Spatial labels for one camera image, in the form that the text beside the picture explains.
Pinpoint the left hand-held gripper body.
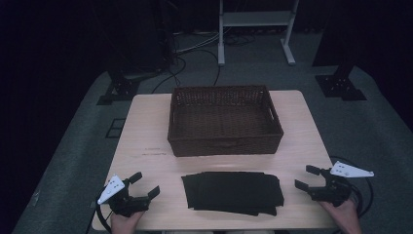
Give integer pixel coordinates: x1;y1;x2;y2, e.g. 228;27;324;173
96;175;152;218

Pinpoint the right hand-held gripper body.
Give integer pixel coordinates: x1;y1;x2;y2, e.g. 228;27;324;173
308;161;375;208

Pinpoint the black cloth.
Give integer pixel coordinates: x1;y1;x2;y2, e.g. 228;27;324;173
180;171;285;217

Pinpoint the brown wicker basket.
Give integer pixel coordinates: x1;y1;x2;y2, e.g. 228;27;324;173
167;85;284;158

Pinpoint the person's left hand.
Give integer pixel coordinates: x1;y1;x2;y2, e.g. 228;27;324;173
110;210;146;234

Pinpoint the person's right hand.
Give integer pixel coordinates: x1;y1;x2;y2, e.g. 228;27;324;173
318;198;362;234

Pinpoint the black stand base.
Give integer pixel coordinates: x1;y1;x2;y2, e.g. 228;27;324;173
315;62;368;101
95;69;160;106

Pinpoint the white metal stand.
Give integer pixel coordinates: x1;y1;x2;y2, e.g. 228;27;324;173
217;0;300;67

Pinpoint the black cable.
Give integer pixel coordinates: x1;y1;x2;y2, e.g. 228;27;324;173
329;155;374;218
85;186;115;234

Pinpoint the bundle of floor cables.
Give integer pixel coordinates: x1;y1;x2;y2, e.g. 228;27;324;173
150;27;261;96

